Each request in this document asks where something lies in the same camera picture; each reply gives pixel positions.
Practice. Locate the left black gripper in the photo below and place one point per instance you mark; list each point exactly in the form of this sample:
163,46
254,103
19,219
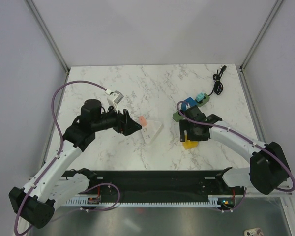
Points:
125,125

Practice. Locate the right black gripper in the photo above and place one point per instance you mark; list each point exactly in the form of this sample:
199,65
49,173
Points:
184,126

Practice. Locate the pink plug cube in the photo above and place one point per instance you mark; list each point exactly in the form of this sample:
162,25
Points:
142,121

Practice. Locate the yellow plug cube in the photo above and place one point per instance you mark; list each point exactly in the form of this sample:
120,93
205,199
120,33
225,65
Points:
188,144

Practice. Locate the white angled socket block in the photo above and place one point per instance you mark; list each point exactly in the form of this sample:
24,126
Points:
150,131

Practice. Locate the blue plug cube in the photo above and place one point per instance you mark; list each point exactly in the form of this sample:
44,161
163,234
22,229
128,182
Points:
188,103

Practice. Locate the teal plug cube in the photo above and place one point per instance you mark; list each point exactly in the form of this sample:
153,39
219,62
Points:
200,97

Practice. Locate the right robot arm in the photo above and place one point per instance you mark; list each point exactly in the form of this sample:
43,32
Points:
268,168

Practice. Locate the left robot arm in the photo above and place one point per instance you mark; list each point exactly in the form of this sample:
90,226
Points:
37,201

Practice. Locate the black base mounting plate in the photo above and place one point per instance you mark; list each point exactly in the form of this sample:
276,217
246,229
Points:
158,186

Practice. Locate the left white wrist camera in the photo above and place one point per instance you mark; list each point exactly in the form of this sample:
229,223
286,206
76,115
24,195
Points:
114,98

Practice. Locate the right aluminium frame post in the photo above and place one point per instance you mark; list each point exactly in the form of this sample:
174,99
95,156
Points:
261,34

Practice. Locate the aluminium frame post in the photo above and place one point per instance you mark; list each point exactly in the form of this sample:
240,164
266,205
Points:
47,34
261,34

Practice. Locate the white slotted cable duct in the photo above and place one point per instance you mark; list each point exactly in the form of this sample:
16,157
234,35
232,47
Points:
84,201

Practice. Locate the smartphone with camera lenses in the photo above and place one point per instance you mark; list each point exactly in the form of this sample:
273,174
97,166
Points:
253,232

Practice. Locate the left aluminium frame post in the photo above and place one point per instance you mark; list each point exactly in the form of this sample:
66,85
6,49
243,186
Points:
47,34

